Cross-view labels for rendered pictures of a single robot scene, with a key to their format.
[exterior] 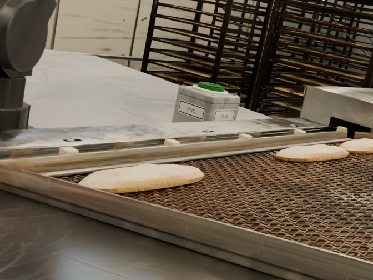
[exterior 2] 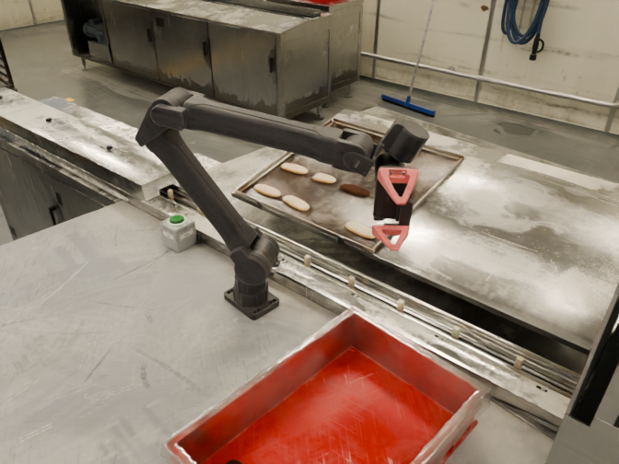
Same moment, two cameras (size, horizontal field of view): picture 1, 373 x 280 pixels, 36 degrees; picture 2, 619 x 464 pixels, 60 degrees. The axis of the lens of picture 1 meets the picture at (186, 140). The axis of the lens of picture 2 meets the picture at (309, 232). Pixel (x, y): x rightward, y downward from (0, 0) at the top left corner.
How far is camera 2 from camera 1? 147 cm
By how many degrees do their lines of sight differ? 83
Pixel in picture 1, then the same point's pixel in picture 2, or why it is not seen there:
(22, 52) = not seen: hidden behind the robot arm
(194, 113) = (188, 234)
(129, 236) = not seen: hidden behind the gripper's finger
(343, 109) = (163, 182)
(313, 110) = (149, 193)
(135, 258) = (413, 225)
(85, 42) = not seen: outside the picture
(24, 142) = (299, 269)
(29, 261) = (419, 234)
